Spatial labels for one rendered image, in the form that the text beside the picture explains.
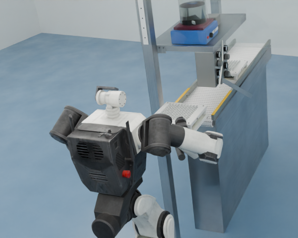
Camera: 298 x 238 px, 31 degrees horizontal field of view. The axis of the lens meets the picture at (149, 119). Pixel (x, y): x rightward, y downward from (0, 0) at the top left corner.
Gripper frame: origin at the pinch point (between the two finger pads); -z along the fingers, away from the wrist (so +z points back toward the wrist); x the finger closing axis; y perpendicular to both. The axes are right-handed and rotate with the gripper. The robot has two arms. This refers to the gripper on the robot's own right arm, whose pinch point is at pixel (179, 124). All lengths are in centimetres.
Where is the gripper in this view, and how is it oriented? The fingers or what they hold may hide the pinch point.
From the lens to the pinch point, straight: 273.3
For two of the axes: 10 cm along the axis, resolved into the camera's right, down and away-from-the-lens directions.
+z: 1.1, 4.3, -9.0
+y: 9.8, -1.7, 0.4
